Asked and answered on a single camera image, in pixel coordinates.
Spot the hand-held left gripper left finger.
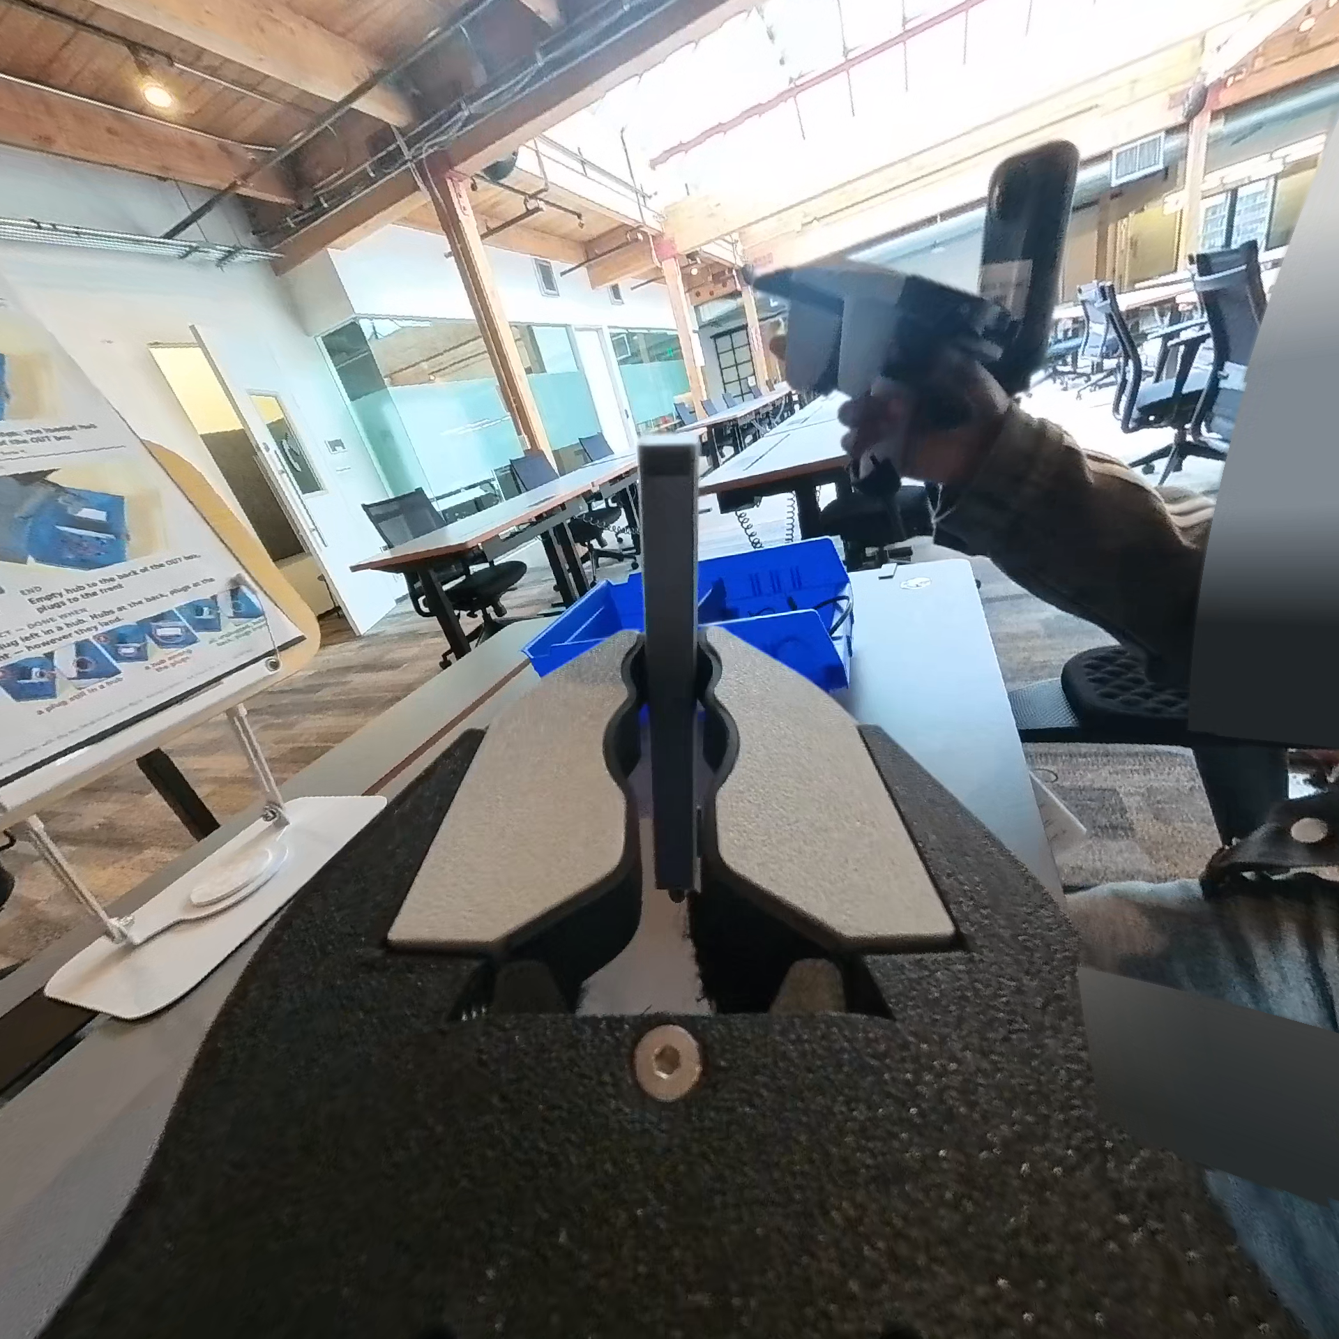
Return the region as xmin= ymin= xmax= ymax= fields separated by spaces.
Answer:
xmin=387 ymin=628 xmax=647 ymax=1007

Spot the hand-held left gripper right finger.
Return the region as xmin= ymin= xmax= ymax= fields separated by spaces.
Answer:
xmin=693 ymin=625 xmax=961 ymax=1006

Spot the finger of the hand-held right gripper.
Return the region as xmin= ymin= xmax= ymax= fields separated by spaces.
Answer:
xmin=746 ymin=261 xmax=924 ymax=398

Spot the blue plastic bin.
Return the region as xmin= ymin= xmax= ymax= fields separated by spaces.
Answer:
xmin=521 ymin=535 xmax=857 ymax=725

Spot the grey usb hub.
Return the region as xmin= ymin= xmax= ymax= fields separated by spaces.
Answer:
xmin=636 ymin=435 xmax=703 ymax=905

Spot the person's right hand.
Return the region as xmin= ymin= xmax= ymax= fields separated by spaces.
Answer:
xmin=836 ymin=368 xmax=1013 ymax=495

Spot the black office chair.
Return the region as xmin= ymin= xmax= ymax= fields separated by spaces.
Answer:
xmin=1074 ymin=279 xmax=1144 ymax=390
xmin=358 ymin=484 xmax=530 ymax=660
xmin=508 ymin=448 xmax=620 ymax=574
xmin=1117 ymin=239 xmax=1273 ymax=486

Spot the black mesh chair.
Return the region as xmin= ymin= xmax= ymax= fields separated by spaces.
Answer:
xmin=1060 ymin=640 xmax=1195 ymax=725

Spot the person's leg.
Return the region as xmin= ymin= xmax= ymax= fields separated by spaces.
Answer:
xmin=1064 ymin=876 xmax=1339 ymax=1339

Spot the instruction board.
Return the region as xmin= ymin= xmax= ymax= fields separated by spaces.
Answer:
xmin=0 ymin=269 xmax=323 ymax=814

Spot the wooden support post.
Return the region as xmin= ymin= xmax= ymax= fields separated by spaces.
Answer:
xmin=656 ymin=248 xmax=714 ymax=422
xmin=420 ymin=165 xmax=558 ymax=464

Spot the black coiled cord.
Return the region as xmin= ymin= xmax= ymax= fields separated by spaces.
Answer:
xmin=730 ymin=500 xmax=803 ymax=553

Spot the black strap with snap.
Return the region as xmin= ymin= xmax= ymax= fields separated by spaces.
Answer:
xmin=1197 ymin=784 xmax=1339 ymax=900

